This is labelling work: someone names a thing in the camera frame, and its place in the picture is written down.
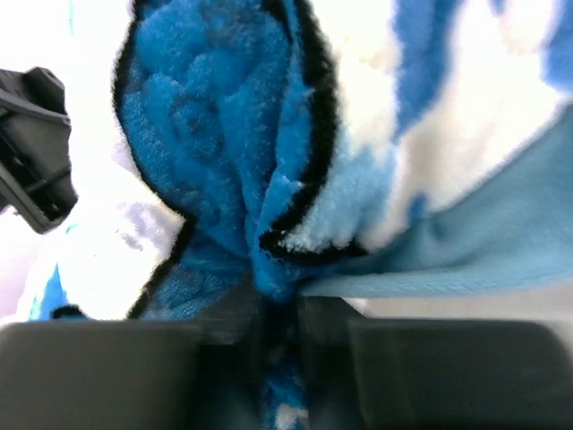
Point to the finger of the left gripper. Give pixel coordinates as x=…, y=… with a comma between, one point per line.
x=35, y=168

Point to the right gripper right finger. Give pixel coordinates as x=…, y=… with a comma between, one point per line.
x=413, y=373

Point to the blue houndstooth pillowcase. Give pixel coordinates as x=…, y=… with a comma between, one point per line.
x=412, y=158

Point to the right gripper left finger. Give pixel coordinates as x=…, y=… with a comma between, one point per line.
x=197, y=374

